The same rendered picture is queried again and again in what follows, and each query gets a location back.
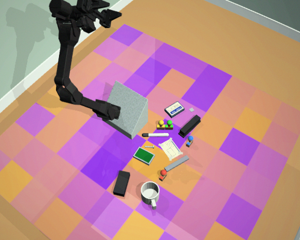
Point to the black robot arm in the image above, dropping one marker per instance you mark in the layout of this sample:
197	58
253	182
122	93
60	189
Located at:
68	35

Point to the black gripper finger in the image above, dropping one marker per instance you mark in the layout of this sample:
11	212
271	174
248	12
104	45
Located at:
111	15
92	5

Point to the white mug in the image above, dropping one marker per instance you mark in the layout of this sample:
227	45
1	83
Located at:
150	192

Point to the light grey flat bar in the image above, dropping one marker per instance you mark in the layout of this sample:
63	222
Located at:
177	163

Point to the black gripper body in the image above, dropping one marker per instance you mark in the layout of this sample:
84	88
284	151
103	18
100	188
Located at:
81	8

